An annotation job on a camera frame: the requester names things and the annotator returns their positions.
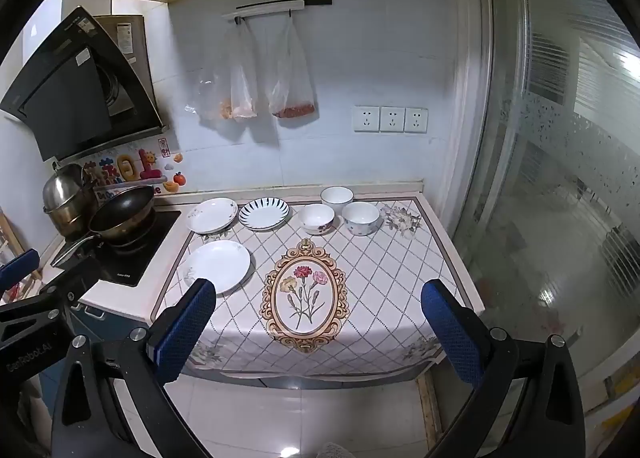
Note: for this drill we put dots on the wall hook rail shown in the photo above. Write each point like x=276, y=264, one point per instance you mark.
x=272, y=8

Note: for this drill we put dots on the plain white plate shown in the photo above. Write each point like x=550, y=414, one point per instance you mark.
x=220, y=263

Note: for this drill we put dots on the white plate with blue stripes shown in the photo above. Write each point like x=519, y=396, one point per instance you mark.
x=264, y=213

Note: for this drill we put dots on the plastic bag with red contents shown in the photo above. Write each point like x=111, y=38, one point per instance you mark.
x=292, y=98

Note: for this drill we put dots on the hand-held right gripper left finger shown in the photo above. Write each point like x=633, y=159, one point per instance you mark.
x=184, y=330

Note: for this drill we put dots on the white bowl with red flowers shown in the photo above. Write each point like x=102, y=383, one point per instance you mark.
x=316, y=218

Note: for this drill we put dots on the white bowl with dark rim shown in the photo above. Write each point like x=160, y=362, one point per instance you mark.
x=337, y=197

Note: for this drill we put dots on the white plate with floral rim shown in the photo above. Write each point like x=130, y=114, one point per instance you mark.
x=212, y=214

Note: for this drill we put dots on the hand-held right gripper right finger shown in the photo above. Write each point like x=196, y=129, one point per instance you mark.
x=450, y=333

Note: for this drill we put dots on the plastic bag with orange contents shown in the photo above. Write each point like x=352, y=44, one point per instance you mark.
x=243, y=98

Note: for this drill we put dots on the stainless steel pot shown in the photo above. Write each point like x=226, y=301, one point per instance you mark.
x=65, y=193

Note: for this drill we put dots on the wooden rack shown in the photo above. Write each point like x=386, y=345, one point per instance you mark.
x=12, y=238

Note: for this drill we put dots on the colourful wall stickers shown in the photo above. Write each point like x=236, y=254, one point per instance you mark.
x=130, y=168

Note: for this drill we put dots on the black induction cooktop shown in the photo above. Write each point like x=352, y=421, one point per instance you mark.
x=135, y=258

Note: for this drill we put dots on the printed floral tablecloth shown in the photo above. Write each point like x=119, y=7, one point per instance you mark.
x=370, y=278

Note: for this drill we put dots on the black range hood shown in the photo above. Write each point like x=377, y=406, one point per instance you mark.
x=65, y=88

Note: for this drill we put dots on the white bowl with blue pattern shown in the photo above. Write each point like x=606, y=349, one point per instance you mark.
x=360, y=219

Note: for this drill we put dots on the clear plastic bag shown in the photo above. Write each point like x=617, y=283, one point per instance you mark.
x=212, y=83

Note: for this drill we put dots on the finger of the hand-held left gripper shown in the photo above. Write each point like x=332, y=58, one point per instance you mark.
x=20, y=268
x=70, y=283

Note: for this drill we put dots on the white wall socket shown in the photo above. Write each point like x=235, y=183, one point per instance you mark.
x=416, y=120
x=366, y=119
x=392, y=119

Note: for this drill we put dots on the black frying pan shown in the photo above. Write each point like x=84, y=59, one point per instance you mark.
x=125, y=213

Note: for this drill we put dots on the frosted glass sliding door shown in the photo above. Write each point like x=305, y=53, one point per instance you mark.
x=565, y=163

